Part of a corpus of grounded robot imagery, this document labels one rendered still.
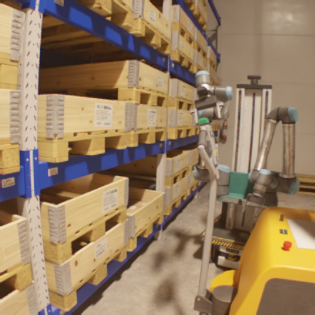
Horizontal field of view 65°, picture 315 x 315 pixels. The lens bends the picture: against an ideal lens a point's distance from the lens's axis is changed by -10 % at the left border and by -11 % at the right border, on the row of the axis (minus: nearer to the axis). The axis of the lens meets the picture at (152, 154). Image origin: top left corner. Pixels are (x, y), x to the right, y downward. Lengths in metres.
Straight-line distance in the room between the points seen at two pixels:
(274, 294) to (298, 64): 6.34
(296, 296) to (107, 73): 1.96
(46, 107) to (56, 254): 0.78
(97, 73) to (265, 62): 5.33
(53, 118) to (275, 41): 6.38
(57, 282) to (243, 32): 6.74
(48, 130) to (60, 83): 1.20
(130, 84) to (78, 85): 0.50
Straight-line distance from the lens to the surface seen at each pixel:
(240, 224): 2.90
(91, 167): 1.75
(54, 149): 1.39
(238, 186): 2.70
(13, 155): 1.18
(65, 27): 2.37
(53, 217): 1.46
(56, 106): 1.36
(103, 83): 2.26
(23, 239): 1.30
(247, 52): 7.13
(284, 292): 1.20
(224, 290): 1.72
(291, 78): 7.04
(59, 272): 1.61
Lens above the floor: 1.42
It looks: 8 degrees down
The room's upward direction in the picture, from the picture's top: 2 degrees clockwise
